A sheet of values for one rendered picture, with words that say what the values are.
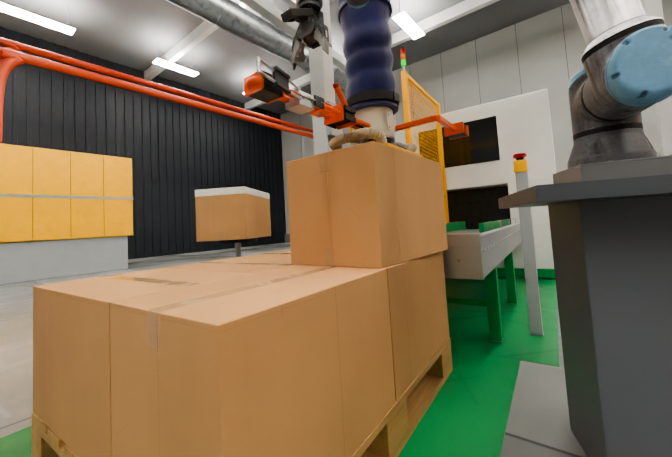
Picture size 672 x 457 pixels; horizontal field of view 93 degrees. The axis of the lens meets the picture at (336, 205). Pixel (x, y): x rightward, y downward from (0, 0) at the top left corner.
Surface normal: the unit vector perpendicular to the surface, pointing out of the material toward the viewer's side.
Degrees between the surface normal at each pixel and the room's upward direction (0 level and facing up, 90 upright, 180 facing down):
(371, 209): 90
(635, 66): 96
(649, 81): 96
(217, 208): 90
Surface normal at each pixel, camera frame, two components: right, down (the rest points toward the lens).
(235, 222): -0.11, -0.06
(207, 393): -0.57, -0.02
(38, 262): 0.78, -0.08
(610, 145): -0.59, -0.34
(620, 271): -0.31, -0.04
